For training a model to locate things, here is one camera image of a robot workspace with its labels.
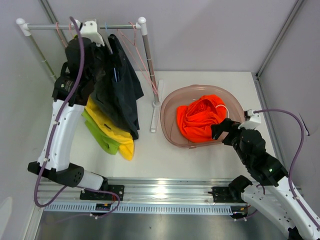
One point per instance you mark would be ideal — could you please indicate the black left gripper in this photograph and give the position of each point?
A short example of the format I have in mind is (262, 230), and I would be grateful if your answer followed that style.
(109, 56)

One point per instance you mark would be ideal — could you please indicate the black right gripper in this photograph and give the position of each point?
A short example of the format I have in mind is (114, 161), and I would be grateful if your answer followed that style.
(227, 125)

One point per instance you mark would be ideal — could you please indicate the pink wire hanger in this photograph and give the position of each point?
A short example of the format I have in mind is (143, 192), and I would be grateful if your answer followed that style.
(140, 63)

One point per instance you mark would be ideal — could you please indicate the orange shorts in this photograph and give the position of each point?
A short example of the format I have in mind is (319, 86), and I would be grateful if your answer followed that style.
(194, 120)

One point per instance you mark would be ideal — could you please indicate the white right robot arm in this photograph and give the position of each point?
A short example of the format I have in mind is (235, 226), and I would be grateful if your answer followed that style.
(289, 213)

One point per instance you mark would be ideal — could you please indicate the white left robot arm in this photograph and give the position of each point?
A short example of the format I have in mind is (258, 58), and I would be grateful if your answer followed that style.
(70, 95)

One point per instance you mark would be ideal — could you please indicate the navy dark shorts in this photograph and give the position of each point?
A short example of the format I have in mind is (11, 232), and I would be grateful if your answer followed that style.
(118, 100)

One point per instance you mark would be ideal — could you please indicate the lime green shorts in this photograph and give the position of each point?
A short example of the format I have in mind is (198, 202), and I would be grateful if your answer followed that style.
(109, 145)

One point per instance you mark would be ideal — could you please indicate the yellow shorts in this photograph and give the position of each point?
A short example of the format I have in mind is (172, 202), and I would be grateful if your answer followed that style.
(124, 138)

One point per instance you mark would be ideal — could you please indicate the translucent pink plastic basin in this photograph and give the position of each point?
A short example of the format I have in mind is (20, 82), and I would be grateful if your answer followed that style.
(185, 96)

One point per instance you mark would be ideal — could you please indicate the metal clothes rack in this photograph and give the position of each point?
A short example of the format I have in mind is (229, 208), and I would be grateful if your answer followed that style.
(26, 29)

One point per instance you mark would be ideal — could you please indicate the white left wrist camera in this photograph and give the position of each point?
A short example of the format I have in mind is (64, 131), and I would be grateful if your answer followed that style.
(89, 30)

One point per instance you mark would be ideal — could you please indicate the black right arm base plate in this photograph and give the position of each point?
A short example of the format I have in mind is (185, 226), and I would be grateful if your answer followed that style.
(222, 194)

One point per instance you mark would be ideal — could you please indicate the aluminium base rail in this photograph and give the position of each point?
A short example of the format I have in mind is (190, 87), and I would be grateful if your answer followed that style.
(144, 190)

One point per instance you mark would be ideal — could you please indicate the slotted grey cable duct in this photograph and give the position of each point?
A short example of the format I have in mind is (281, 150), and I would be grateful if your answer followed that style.
(139, 208)

